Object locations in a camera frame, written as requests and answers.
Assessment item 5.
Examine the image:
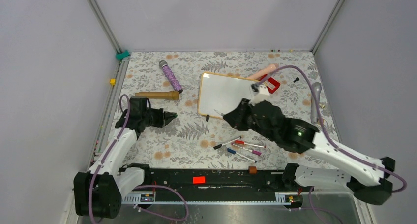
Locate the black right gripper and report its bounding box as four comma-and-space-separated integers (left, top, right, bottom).
222, 98, 276, 141

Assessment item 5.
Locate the yellow framed whiteboard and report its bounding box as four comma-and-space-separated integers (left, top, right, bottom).
197, 72, 256, 119

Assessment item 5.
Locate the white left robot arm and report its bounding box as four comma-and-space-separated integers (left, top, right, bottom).
73, 97, 177, 219

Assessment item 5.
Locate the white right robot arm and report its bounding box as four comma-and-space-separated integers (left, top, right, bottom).
222, 99, 395, 205

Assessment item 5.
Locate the red whiteboard marker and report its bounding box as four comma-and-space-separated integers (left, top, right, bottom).
234, 140, 266, 148

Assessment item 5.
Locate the blue whiteboard marker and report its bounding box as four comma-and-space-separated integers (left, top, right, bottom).
227, 148, 257, 163

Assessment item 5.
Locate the black whiteboard marker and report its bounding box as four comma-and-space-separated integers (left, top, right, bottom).
213, 136, 241, 150

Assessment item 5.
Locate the magenta whiteboard marker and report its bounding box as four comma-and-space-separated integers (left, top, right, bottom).
233, 144, 262, 156

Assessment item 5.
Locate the gold toy microphone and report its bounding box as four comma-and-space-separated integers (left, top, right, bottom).
134, 91, 180, 100

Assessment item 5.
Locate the floral tablecloth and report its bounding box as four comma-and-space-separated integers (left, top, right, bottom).
120, 52, 330, 170

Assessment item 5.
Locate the purple glitter toy microphone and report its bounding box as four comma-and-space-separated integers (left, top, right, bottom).
159, 60, 183, 93

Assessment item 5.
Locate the orange cylinder block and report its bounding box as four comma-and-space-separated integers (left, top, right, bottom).
248, 166, 257, 174

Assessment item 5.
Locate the pink toy microphone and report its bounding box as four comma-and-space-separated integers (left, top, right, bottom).
247, 63, 279, 80

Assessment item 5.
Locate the red tape patch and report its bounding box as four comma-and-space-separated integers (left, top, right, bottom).
192, 176, 206, 185

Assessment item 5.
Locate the teal corner clamp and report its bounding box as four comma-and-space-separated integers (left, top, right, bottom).
116, 50, 131, 61

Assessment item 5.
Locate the silver toy microphone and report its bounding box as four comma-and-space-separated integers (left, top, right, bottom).
310, 82, 322, 124

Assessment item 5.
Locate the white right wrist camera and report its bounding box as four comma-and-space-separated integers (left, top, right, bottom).
250, 83, 270, 106

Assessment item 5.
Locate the red square frame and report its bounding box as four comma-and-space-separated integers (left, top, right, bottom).
258, 75, 281, 94

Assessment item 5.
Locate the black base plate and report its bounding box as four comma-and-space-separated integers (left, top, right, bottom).
131, 168, 309, 201

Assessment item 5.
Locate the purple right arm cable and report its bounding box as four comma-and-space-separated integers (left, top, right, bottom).
251, 65, 408, 224

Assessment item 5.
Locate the cable duct rail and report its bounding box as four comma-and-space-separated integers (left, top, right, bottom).
121, 190, 303, 205

